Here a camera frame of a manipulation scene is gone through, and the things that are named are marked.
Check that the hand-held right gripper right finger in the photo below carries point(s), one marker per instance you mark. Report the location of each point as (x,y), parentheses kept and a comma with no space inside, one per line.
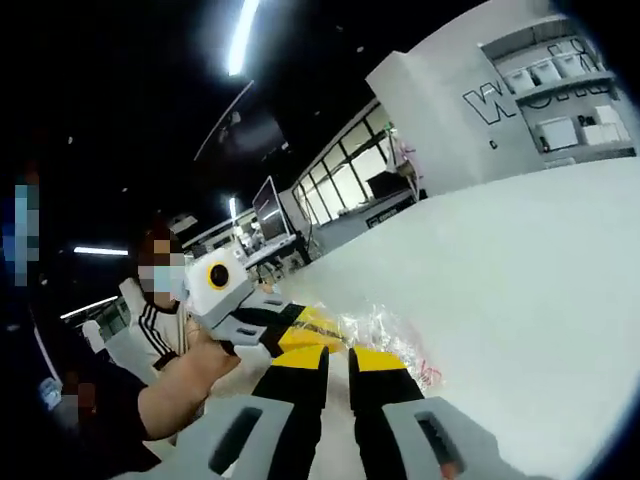
(385,440)

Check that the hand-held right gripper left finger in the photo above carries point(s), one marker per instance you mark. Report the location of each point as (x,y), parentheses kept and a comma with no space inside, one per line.
(295,415)

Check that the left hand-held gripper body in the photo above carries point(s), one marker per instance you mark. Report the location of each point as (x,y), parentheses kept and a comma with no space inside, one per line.
(210,300)

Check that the clear resealable bag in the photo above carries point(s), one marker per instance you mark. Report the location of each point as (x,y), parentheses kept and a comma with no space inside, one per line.
(395,340)

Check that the person's left hand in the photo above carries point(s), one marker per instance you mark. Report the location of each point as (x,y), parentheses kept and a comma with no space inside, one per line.
(210,362)

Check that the person's right hand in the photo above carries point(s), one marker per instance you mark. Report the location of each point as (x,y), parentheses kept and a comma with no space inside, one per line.
(452,469)

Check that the black-legged desk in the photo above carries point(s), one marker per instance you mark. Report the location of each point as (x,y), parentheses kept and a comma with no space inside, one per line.
(304,252)

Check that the computer monitor on desk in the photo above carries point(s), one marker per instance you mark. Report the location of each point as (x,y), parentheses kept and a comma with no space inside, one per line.
(267,212)

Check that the white office chair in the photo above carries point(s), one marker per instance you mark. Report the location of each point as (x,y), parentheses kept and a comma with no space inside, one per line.
(117,350)

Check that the grey low cabinet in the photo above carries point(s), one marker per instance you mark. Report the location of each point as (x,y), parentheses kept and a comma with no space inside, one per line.
(350,227)

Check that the ceiling light bar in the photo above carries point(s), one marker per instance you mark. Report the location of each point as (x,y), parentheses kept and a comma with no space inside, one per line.
(90,307)
(100,250)

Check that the black-framed glass partition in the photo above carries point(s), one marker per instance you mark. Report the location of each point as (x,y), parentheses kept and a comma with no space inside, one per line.
(345,170)

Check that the black monitor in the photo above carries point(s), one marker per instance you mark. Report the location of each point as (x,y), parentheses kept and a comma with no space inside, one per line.
(387,184)

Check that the hanging dark ceiling display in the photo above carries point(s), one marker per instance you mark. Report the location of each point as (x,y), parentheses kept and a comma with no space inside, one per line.
(255,135)

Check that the person's arm, dark sleeve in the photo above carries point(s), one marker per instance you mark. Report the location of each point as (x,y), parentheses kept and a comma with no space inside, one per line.
(110,440)

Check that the dim curved ceiling strip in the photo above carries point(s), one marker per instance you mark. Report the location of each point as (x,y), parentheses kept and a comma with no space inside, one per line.
(220,122)

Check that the long bright ceiling light strip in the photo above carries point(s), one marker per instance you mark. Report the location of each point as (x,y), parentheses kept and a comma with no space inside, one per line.
(242,40)

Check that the large white storage bin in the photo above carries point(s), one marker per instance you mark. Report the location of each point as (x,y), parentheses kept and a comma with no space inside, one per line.
(557,134)

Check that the row of white storage bins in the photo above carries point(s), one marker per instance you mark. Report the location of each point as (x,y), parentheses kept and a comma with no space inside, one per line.
(545,74)

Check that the grey metal shelf rack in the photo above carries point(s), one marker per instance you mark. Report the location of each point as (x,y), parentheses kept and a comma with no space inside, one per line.
(560,90)

